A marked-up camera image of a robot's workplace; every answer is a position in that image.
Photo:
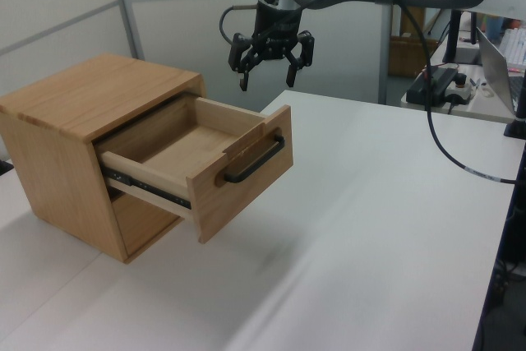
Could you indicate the grey desk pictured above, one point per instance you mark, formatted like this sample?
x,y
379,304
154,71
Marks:
x,y
481,110

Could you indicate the white keyboard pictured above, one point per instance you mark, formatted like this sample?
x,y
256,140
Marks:
x,y
518,47

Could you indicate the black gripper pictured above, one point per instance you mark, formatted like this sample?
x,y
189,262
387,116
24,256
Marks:
x,y
275,26

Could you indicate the white emergency stop button box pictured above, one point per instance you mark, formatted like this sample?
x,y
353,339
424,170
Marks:
x,y
462,92

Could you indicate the wooden two-drawer cabinet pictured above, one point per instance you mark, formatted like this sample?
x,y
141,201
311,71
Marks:
x,y
61,153

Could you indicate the small scissors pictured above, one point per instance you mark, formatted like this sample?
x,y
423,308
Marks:
x,y
474,82

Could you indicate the wooden drawer with groove pull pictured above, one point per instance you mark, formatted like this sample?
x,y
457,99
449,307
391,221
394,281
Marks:
x,y
139,223

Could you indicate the black power box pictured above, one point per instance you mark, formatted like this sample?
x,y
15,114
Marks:
x,y
437,81

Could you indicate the silver laptop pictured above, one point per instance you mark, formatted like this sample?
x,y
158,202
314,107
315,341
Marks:
x,y
495,67

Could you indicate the black monitor stand pole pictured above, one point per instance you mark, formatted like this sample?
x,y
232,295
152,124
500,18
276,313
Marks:
x,y
452,38

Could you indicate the grey partition post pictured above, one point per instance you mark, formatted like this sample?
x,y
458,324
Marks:
x,y
384,59

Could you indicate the brown cardboard box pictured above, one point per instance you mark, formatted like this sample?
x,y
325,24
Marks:
x,y
404,57

